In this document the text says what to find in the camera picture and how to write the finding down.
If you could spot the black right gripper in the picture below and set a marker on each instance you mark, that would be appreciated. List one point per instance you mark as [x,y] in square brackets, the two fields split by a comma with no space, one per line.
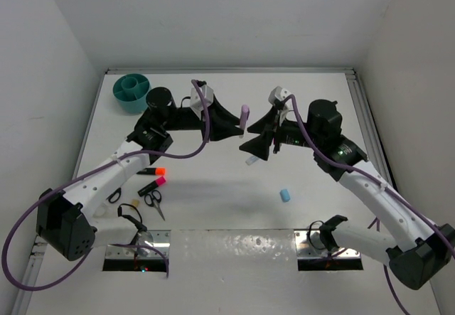
[260,145]

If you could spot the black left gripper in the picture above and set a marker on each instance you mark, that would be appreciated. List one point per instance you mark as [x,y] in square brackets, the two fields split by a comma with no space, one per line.
[222,123]

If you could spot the pink translucent highlighter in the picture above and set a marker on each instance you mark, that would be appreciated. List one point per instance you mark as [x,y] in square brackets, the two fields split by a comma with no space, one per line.
[242,126]

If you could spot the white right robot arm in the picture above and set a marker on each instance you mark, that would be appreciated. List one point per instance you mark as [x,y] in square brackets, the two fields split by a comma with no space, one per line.
[415,249]

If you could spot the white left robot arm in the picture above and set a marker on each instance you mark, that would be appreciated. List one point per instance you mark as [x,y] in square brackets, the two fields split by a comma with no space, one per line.
[67,222]

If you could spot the blue translucent highlighter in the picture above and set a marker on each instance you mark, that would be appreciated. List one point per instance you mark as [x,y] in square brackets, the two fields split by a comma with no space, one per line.
[251,160]

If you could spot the blue highlighter cap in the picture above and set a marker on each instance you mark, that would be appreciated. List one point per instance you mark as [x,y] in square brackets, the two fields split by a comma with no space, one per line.
[285,195]

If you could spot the black pink highlighter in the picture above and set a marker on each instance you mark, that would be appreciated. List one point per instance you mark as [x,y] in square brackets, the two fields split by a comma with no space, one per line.
[152,186]

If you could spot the black orange highlighter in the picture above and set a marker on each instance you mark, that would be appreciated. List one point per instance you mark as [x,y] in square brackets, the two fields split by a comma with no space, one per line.
[152,171]

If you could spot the teal round desk organizer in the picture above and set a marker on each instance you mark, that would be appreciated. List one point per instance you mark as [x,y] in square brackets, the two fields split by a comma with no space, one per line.
[130,92]

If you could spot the small black scissors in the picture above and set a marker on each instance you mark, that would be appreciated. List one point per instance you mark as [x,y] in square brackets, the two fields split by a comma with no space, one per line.
[153,199]

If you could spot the tan eraser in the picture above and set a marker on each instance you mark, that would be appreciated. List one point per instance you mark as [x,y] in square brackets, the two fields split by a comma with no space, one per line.
[135,203]

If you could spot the large black scissors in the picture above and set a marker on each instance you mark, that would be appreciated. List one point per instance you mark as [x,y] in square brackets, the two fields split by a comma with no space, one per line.
[113,198]

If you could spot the clear tape roll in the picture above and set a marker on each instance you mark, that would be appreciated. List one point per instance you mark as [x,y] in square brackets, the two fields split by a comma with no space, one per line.
[101,211]

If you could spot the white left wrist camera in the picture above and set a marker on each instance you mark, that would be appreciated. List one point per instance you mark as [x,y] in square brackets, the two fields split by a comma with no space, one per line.
[201,95]

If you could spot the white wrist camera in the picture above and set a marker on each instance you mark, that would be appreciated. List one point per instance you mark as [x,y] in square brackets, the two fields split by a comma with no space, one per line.
[281,96]
[201,95]

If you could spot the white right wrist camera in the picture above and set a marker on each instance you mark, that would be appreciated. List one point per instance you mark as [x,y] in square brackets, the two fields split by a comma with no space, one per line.
[281,96]

